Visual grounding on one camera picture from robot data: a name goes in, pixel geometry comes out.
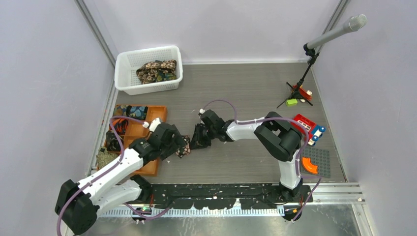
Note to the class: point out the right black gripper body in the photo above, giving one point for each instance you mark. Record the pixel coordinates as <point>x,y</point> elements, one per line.
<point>213,132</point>

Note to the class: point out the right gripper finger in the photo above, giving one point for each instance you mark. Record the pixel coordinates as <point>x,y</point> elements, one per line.
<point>195,142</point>
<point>205,139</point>

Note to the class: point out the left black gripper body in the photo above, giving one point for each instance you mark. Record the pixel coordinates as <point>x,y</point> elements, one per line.
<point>167,148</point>

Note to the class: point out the black pink floral tie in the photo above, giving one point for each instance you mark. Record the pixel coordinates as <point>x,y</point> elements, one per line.
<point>184,149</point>

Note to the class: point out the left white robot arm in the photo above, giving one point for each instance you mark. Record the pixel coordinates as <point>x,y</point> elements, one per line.
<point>80,203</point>

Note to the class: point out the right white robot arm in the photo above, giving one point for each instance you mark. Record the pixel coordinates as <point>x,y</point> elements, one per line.
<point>280,138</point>

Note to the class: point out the floral ties in basket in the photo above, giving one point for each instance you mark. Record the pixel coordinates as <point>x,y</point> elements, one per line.
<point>157,71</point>

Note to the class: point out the orange wooden compartment tray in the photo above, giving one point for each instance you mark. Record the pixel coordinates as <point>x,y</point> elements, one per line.
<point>135,129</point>

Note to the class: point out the blue floral rolled tie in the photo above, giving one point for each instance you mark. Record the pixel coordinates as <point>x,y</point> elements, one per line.
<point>137,112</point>

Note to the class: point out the orange striped rolled tie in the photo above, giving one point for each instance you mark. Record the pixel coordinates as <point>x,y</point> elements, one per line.
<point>120,125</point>

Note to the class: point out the dark patterned rolled tie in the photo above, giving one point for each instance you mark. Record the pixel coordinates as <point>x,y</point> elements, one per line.
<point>112,143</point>

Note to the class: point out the yellow floral rolled tie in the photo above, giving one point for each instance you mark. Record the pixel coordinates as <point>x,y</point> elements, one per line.
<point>120,110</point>

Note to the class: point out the olive patterned rolled tie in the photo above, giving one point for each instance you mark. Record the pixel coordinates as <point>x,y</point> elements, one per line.
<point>104,157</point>

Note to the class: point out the white plastic basket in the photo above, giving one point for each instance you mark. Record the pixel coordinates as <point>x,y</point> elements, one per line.
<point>128,62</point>

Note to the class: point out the green toy block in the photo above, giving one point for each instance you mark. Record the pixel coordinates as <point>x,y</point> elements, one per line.
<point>291,102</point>

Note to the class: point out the orange curved toy piece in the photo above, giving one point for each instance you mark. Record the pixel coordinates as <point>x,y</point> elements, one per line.
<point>309,166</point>

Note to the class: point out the red toy piece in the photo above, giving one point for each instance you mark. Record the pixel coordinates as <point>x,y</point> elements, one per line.
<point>302,94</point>

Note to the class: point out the red toy bus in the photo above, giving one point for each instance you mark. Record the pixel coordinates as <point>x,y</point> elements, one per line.
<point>315,131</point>

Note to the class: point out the grey studded baseplate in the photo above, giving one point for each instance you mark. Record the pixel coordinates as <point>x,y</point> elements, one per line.
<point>319,157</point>

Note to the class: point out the black microphone tripod stand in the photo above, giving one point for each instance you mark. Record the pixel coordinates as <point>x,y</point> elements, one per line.
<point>313,56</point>

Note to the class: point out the grey microphone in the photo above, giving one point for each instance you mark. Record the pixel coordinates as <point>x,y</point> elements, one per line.
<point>353,24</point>

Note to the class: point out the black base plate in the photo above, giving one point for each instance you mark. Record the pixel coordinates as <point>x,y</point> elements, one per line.
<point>221,196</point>

